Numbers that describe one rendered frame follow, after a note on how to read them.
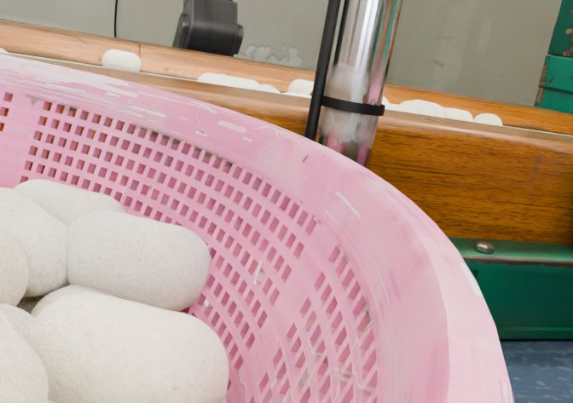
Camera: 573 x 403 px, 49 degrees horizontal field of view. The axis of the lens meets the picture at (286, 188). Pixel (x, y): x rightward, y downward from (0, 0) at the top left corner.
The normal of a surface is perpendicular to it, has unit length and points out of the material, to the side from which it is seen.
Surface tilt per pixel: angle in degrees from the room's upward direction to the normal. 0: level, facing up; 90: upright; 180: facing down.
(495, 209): 90
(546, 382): 0
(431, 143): 90
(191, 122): 75
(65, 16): 90
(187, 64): 45
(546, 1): 90
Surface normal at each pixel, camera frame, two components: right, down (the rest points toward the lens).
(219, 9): 0.39, -0.24
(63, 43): 0.35, -0.49
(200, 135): -0.65, -0.22
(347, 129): -0.13, 0.20
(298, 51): 0.36, 0.27
